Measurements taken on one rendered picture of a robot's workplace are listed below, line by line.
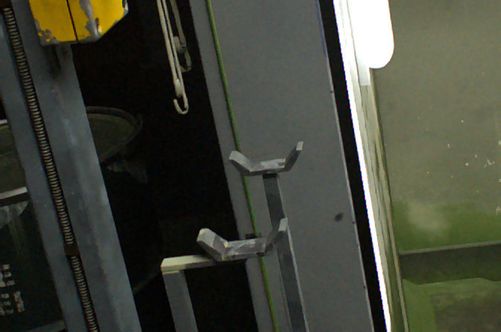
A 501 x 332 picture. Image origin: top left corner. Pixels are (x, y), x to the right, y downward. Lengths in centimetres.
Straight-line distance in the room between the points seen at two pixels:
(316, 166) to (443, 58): 165
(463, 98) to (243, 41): 169
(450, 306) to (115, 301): 196
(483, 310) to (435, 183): 40
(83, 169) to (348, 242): 63
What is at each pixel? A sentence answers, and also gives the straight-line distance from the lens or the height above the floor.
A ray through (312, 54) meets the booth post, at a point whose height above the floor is 112.
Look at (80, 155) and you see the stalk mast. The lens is 94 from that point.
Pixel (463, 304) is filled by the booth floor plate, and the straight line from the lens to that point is 287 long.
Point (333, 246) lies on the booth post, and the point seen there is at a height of 82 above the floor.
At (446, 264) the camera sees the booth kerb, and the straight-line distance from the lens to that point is 293.
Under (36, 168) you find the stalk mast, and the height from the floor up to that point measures 117.
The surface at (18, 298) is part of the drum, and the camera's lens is 194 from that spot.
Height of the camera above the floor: 145
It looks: 19 degrees down
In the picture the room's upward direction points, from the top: 11 degrees counter-clockwise
